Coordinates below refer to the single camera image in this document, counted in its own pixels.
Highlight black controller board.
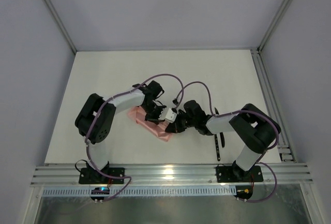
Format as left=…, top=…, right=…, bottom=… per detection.
left=234, top=185, right=253, bottom=201
left=90, top=186, right=110, bottom=203

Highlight left aluminium corner post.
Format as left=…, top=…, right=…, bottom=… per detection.
left=42, top=0, right=77, bottom=55

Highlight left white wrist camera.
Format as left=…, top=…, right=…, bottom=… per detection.
left=164, top=108, right=177, bottom=123

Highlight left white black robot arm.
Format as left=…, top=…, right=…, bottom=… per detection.
left=74, top=81, right=166, bottom=172

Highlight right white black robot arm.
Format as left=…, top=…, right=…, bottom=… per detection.
left=165, top=100, right=281, bottom=183

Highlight slotted grey cable duct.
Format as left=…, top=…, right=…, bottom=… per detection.
left=42, top=185, right=235, bottom=197

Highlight black handled knife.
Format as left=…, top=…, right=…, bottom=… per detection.
left=215, top=108, right=225, bottom=148

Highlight black handled fork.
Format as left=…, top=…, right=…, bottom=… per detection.
left=214, top=135, right=220, bottom=161

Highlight pink cloth napkin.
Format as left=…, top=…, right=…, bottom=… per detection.
left=127, top=107, right=173, bottom=142

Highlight right black controller board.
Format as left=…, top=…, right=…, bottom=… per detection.
left=234, top=185, right=253, bottom=201

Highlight right aluminium corner post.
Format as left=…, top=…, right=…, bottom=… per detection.
left=257, top=0, right=293, bottom=53

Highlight aluminium front rail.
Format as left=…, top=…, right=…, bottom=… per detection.
left=31, top=163, right=313, bottom=186

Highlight right aluminium side rail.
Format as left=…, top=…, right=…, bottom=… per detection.
left=250, top=48, right=296, bottom=163

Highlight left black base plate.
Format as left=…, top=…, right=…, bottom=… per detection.
left=79, top=167, right=125, bottom=185

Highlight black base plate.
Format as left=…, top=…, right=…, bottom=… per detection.
left=215, top=165, right=264, bottom=183
left=79, top=167, right=125, bottom=185

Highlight left black controller board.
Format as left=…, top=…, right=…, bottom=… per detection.
left=90, top=186, right=110, bottom=203

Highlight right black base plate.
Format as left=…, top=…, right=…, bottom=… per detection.
left=215, top=165, right=264, bottom=183

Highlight aluminium corner post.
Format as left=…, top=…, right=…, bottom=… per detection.
left=42, top=0, right=77, bottom=55
left=257, top=0, right=293, bottom=53

